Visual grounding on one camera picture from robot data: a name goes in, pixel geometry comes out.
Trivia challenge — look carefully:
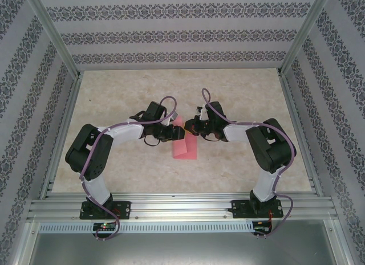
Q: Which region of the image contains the pink paper sheet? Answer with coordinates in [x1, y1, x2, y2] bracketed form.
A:
[172, 116, 198, 161]

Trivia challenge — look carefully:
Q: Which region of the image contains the grey metal sheet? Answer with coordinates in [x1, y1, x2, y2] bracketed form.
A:
[28, 233, 343, 265]

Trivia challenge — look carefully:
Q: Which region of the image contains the aluminium mounting rail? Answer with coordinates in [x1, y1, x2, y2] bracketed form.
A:
[27, 192, 339, 220]

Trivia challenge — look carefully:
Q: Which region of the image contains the aluminium table side rail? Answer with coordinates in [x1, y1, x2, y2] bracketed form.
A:
[38, 74, 83, 197]
[281, 74, 325, 196]

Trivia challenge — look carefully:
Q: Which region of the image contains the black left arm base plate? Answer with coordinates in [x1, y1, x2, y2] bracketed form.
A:
[79, 201, 132, 221]

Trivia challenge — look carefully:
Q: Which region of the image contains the slotted grey cable duct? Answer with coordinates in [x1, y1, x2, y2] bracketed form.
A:
[38, 221, 254, 234]

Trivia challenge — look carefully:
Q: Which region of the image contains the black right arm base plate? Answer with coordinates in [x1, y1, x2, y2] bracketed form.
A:
[231, 199, 283, 219]

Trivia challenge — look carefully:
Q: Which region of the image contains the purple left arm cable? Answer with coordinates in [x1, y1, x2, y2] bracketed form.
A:
[79, 96, 180, 242]

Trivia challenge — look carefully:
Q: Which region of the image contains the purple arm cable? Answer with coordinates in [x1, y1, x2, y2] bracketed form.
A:
[201, 88, 299, 240]
[79, 96, 180, 242]

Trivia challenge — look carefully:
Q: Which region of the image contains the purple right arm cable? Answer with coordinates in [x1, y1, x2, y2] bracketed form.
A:
[201, 88, 299, 240]

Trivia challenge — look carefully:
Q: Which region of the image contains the aluminium frame post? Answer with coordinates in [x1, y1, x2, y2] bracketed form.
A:
[25, 0, 83, 80]
[8, 221, 39, 265]
[278, 0, 334, 76]
[326, 219, 357, 265]

